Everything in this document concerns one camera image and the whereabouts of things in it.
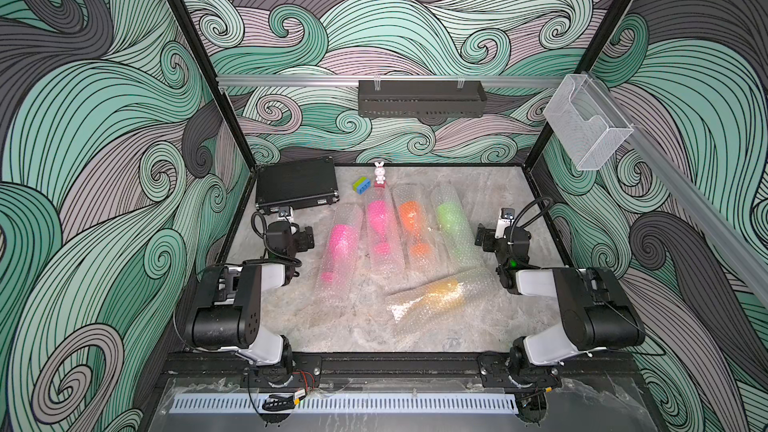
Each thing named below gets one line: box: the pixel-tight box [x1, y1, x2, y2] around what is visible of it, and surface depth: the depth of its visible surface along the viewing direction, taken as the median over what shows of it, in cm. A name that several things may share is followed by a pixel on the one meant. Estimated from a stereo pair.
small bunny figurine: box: [373, 161, 386, 188], surface depth 113 cm
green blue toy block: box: [352, 176, 371, 195], surface depth 113 cm
